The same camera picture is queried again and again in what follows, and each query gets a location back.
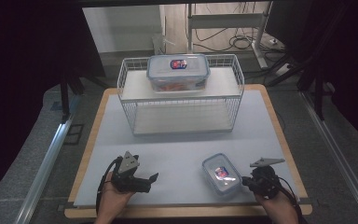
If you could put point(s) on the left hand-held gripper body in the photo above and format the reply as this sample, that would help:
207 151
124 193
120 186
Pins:
129 182

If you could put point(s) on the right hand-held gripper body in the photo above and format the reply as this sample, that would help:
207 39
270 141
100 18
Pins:
265 183

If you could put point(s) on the small clear plastic food container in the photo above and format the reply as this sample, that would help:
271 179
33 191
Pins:
222 174

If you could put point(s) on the large clear plastic food container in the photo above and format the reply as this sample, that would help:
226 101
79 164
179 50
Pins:
177 74

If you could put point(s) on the person's left hand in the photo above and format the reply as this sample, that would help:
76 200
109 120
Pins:
112 200

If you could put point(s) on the person's right hand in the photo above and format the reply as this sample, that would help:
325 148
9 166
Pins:
281 207

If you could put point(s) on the wooden-edged white work board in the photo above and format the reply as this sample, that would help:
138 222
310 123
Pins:
174 161

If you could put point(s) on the black metal stand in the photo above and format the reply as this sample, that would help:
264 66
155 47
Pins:
64 96
318 96

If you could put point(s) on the white power strip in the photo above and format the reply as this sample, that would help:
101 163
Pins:
282 70

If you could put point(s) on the white panel board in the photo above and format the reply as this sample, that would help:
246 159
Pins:
121 28

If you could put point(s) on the aluminium floor rail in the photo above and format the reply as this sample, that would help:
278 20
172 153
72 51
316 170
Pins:
338 158
43 165

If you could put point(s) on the white metal desk frame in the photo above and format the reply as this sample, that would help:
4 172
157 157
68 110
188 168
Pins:
225 21

